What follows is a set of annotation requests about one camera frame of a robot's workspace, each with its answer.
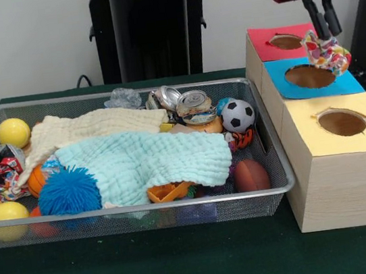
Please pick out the light blue muslin cloth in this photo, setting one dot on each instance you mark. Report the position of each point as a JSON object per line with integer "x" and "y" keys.
{"x": 145, "y": 159}

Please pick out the wooden box with three holes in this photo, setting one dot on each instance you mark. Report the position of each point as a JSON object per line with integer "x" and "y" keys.
{"x": 347, "y": 189}

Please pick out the dark green tablecloth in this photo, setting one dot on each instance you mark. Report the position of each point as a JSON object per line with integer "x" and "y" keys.
{"x": 187, "y": 262}

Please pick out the crushed silver can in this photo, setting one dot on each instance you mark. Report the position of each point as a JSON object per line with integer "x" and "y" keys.
{"x": 167, "y": 96}

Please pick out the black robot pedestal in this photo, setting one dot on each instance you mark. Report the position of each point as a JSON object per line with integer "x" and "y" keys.
{"x": 154, "y": 28}

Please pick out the small soccer ball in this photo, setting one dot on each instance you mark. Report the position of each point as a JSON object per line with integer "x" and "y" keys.
{"x": 237, "y": 115}

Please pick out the yellow ball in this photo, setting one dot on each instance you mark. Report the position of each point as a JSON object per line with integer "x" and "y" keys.
{"x": 13, "y": 133}
{"x": 7, "y": 212}

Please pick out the colourful patterned cloth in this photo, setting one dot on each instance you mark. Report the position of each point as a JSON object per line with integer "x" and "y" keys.
{"x": 326, "y": 55}

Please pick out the small orange basketball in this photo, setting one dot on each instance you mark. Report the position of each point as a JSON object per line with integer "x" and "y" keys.
{"x": 36, "y": 181}

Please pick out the brown toy football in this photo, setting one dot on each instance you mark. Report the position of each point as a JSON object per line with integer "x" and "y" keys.
{"x": 251, "y": 175}

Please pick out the blue spiky ball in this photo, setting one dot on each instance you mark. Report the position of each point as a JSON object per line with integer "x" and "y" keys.
{"x": 68, "y": 194}

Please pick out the cream muslin cloth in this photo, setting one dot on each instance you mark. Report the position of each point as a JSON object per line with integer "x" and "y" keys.
{"x": 99, "y": 125}

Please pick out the shallow mesh bin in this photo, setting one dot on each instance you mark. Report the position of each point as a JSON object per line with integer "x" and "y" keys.
{"x": 147, "y": 220}

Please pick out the crushed can with printed label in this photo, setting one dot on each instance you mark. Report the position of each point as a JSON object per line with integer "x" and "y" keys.
{"x": 194, "y": 106}

